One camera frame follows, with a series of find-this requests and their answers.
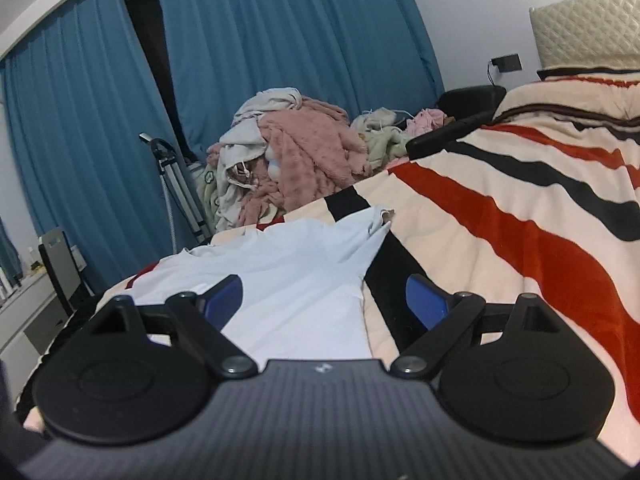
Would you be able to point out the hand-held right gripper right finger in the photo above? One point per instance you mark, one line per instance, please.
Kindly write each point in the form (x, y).
(427, 302)

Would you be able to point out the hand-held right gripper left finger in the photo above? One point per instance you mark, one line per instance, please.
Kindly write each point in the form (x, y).
(224, 302)

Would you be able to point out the white t-shirt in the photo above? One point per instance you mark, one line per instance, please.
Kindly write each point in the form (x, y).
(300, 285)

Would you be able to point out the green printed blanket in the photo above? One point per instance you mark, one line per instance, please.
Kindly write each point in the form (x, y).
(207, 190)

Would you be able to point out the silver garment steamer stand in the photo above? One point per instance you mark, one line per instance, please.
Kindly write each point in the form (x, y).
(177, 180)

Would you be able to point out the red black cream striped blanket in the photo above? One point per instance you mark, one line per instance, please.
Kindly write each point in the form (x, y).
(500, 185)

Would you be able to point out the blue white plush toy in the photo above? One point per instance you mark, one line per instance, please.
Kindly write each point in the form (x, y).
(275, 166)

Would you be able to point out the pale green cloth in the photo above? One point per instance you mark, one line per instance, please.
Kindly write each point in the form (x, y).
(387, 147)

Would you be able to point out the grey hoodie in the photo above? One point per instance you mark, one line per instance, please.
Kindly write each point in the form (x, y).
(240, 140)

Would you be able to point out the black chair grey back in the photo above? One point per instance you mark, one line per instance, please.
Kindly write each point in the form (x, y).
(60, 265)

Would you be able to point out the pink fluffy blanket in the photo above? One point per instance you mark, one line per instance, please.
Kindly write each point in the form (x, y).
(310, 150)

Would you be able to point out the pink cloth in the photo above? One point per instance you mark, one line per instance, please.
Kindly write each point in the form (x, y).
(425, 120)

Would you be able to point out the white crumpled cloth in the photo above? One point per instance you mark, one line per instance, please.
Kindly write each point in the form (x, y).
(375, 119)

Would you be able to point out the row of toiletry bottles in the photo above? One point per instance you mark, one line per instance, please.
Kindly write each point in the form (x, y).
(34, 260)

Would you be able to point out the black armchair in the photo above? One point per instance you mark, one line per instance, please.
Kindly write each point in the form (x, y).
(460, 105)

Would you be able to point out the white dresser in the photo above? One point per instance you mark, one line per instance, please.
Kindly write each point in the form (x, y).
(25, 325)

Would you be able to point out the cream cloth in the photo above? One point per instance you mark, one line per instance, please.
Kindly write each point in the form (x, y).
(270, 102)

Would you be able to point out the teal wavy mirror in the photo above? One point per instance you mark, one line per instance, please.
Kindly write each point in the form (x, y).
(9, 252)

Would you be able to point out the blue curtain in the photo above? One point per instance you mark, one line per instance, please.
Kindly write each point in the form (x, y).
(280, 35)
(75, 110)

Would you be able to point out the cream quilted headboard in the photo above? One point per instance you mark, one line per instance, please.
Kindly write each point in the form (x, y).
(585, 25)

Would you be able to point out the black wall charger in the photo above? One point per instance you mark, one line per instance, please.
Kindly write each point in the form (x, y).
(506, 63)

